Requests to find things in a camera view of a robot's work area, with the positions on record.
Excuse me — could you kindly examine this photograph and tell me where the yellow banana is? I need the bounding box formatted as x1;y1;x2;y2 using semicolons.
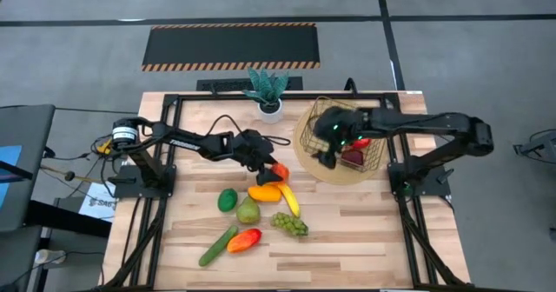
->
277;182;301;218

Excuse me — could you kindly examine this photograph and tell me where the gold wire basket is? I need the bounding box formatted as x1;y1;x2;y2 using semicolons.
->
299;95;389;174

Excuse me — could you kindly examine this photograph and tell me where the black metal table frame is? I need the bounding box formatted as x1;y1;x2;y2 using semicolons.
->
99;90;466;291

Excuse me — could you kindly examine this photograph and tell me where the orange tangerine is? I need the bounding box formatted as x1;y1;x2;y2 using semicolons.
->
269;162;290;183

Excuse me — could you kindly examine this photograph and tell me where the dark grey side desk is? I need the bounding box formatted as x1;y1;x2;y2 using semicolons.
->
0;104;56;235

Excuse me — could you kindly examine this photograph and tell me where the yellow orange mango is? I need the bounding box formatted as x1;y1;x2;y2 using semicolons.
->
248;183;283;203

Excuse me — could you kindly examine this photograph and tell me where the white paper sign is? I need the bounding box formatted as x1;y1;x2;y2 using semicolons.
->
78;182;117;222

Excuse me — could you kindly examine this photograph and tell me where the dark green avocado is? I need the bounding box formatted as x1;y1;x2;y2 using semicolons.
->
217;188;239;213

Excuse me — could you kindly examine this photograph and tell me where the black looped cable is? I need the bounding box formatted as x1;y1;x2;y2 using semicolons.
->
206;114;291;147

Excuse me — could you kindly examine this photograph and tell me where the green cucumber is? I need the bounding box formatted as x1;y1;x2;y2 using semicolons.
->
198;225;240;268

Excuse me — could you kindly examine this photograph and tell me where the green grape bunch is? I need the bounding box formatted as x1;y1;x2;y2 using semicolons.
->
271;212;310;237

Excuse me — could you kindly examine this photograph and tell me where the black hazard-striped floor mat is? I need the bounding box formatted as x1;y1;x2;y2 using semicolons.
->
141;22;321;72

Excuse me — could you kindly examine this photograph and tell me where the red orange mango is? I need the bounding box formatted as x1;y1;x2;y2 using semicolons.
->
226;228;263;255

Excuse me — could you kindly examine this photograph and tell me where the brownish green pear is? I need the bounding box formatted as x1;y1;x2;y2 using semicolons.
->
235;196;261;225

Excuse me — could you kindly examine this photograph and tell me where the dark red plum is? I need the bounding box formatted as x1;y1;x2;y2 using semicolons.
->
341;149;365;167

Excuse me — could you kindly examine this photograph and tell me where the yellow cable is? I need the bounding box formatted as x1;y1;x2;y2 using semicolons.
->
96;137;114;156

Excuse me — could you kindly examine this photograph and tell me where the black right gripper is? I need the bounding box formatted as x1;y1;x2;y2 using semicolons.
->
311;105;371;170

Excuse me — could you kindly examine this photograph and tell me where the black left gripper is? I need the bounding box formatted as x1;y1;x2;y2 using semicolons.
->
236;129;283;187

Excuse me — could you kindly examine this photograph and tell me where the green plant in white pot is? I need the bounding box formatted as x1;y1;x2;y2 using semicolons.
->
242;68;290;124

